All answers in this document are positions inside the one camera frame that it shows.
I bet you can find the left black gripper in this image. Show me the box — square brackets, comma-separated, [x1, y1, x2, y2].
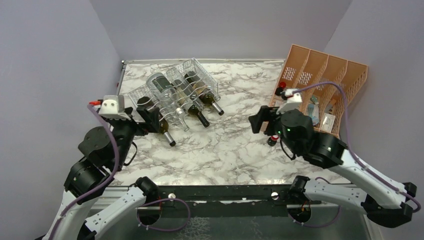
[107, 106, 161, 169]

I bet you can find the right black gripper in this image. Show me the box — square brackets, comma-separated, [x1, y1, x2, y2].
[248, 103, 300, 154]

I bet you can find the clear textured glass bottle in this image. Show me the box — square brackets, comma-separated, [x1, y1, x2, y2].
[165, 100, 190, 132]

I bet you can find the clear jar silver lid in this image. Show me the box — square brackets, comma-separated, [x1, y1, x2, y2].
[146, 72, 178, 110]

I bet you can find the dark-neck green wine bottle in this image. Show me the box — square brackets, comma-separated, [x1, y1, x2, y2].
[174, 86, 210, 128]

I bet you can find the clear square glass bottle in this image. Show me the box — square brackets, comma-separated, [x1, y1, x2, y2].
[165, 67, 204, 111]

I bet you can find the silver-neck green wine bottle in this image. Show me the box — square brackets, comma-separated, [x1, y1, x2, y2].
[184, 71, 225, 116]

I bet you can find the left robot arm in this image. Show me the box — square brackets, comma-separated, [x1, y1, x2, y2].
[41, 104, 160, 240]

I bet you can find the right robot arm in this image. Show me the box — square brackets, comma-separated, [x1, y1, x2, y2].
[248, 105, 417, 228]

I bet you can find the small red-cap black bottle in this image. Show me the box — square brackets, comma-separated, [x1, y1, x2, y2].
[267, 135, 279, 147]

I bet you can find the red-cap bottle in organizer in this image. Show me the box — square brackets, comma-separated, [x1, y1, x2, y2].
[274, 81, 287, 96]

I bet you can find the blue item in organizer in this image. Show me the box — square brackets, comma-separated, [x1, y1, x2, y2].
[307, 100, 320, 126]

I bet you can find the white packet in organizer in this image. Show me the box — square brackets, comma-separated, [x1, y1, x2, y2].
[320, 113, 336, 133]

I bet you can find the orange plastic file organizer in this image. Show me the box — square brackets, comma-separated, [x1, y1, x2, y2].
[274, 44, 368, 137]

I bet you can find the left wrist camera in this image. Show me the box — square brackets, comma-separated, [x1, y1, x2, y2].
[88, 95, 131, 120]

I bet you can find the white wire wine rack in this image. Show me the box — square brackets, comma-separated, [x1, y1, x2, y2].
[127, 58, 224, 130]

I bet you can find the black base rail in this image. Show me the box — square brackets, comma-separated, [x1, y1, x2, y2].
[136, 184, 310, 220]

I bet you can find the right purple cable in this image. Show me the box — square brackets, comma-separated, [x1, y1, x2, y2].
[291, 81, 422, 214]

